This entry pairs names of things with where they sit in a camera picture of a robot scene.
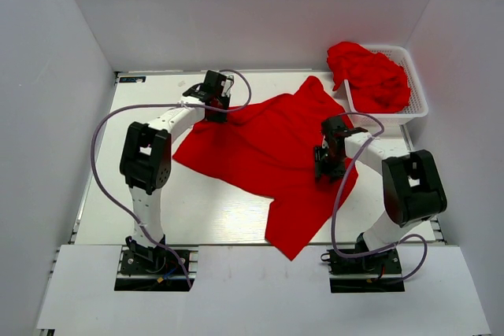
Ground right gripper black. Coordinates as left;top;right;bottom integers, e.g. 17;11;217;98
314;144;347;183

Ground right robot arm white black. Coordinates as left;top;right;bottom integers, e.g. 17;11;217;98
313;112;447;272

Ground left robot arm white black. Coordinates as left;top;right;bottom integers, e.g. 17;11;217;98
120;71;234;272

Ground blue table label sticker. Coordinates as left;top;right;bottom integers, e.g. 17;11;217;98
119;76;146;83

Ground red t shirt pile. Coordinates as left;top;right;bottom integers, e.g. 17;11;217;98
327;42;411;113

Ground white plastic basket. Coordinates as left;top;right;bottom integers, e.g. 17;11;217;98
340;42;428;126

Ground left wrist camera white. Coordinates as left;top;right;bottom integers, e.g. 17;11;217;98
221;75;234;98

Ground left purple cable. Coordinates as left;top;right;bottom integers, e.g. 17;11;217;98
90;68;253;290

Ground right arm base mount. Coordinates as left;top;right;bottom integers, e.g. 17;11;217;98
321;249;405;294

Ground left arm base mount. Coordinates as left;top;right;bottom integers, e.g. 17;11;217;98
113;247;198;293

